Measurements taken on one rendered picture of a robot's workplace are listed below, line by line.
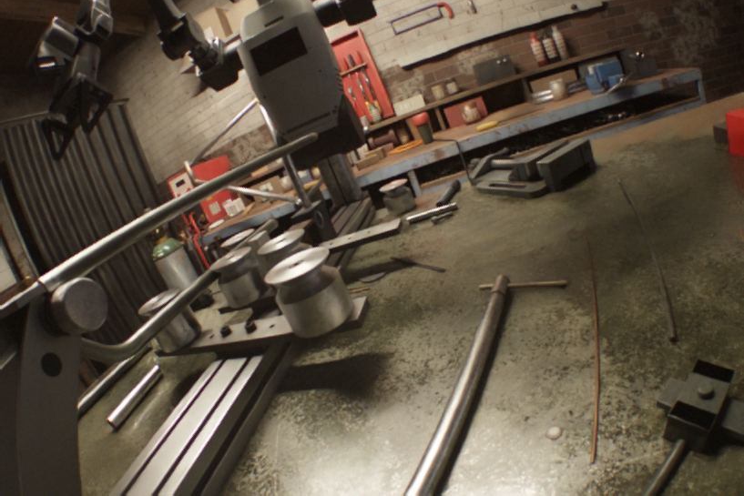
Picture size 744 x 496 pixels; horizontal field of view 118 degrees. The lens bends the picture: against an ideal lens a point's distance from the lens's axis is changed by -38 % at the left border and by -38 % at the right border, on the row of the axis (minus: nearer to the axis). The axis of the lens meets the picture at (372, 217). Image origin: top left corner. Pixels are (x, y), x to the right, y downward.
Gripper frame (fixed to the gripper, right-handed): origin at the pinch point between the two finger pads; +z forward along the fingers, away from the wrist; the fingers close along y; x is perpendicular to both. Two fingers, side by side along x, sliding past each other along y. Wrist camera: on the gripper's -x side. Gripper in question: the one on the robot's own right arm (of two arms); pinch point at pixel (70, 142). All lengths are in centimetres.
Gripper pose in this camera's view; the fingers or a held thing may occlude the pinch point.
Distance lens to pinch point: 61.8
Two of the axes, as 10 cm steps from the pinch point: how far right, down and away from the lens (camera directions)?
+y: 9.3, -3.3, -1.8
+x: 2.6, 1.9, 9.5
